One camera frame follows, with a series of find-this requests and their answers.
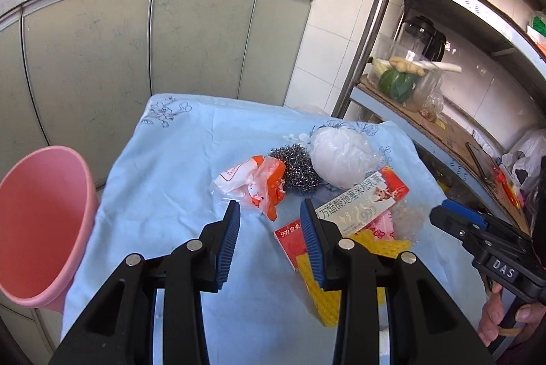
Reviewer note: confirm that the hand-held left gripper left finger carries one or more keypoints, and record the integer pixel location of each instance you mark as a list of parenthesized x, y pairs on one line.
[(228, 245)]

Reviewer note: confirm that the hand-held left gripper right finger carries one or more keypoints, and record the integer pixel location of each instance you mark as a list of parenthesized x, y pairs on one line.
[(309, 237)]

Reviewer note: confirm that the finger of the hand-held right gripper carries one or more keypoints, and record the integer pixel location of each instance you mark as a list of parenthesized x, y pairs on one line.
[(448, 220), (463, 210)]

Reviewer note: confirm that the steel wool scourer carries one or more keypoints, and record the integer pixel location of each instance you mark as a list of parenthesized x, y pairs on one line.
[(298, 171)]

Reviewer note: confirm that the pink plastic bucket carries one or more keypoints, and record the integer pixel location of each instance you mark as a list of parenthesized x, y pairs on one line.
[(38, 220)]

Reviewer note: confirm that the person's right hand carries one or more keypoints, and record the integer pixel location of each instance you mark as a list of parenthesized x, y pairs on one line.
[(490, 316)]

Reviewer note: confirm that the small red cardboard box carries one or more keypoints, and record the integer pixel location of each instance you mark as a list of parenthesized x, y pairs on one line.
[(290, 241)]

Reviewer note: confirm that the clear plastic wrap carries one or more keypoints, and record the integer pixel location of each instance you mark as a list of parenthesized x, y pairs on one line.
[(409, 220)]

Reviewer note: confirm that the black smartphone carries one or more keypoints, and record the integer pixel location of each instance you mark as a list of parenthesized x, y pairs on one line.
[(480, 162)]

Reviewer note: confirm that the red and orange small item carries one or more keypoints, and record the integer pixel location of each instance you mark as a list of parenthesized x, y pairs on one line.
[(509, 185)]

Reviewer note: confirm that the white and red medicine box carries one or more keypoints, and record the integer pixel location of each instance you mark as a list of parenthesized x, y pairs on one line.
[(362, 203)]

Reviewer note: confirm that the pink and white paper packet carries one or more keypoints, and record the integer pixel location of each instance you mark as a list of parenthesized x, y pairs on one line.
[(381, 228)]

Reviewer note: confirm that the orange and white plastic bag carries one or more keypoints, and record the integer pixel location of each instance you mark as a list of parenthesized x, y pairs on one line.
[(260, 179)]

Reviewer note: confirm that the cardboard sheet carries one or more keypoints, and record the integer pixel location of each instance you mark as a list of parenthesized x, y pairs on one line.
[(443, 134)]

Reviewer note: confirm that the light blue floral cloth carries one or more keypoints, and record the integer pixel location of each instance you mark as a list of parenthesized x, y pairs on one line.
[(170, 177)]

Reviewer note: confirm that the clear bag of dried food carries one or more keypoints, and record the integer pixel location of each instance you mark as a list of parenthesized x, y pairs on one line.
[(431, 107)]

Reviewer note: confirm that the green squash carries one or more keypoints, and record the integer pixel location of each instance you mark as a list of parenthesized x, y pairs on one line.
[(396, 85)]

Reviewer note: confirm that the white radish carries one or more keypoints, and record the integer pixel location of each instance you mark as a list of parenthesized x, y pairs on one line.
[(443, 67)]

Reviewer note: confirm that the ginger root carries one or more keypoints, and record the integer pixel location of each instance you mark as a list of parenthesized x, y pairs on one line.
[(407, 66)]

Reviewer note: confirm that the black blender jug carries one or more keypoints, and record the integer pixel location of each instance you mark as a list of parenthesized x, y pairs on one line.
[(422, 36)]

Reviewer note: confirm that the clear plastic container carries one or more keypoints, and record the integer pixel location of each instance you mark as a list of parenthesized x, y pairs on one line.
[(384, 49)]

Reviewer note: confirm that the green and white bag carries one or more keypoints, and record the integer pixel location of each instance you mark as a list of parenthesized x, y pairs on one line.
[(538, 32)]

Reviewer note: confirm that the metal shelf rack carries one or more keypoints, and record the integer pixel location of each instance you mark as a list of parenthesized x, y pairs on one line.
[(460, 2)]

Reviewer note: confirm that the grey kitchen cabinet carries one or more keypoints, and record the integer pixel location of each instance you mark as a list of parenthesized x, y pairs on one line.
[(128, 49)]

